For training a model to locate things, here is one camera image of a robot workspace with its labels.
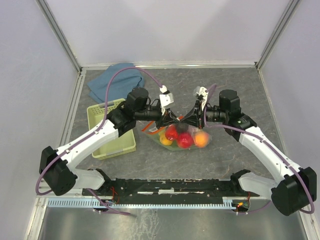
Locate small orange fruit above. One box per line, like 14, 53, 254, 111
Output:
159, 134, 173, 146

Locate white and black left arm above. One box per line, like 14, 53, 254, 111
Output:
39, 86, 177, 196

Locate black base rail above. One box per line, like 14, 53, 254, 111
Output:
94, 178, 258, 205

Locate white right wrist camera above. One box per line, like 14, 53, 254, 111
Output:
193, 86, 209, 110

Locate red apple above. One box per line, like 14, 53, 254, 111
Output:
176, 132, 194, 149

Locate green lettuce leaves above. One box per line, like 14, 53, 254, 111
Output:
147, 131, 181, 151

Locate clear zip top bag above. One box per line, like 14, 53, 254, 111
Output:
141, 116, 212, 150

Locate blue cloth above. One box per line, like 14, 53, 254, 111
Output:
87, 62, 145, 104

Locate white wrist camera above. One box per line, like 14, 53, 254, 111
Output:
159, 85, 174, 116
193, 86, 209, 110

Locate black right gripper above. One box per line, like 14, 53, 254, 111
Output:
180, 99, 228, 129

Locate light blue cable duct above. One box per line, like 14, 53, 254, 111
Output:
46, 197, 238, 209

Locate dark purple fruit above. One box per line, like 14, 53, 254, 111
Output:
175, 122, 189, 134

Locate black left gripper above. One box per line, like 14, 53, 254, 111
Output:
134, 105, 179, 130

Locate red pepper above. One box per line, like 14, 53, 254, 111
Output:
164, 124, 179, 141

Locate pale green perforated basket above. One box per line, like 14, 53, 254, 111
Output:
86, 103, 136, 160

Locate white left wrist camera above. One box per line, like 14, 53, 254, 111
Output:
159, 85, 174, 116

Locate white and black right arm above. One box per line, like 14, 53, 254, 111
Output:
181, 86, 317, 216

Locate orange peach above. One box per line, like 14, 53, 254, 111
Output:
193, 131, 210, 148

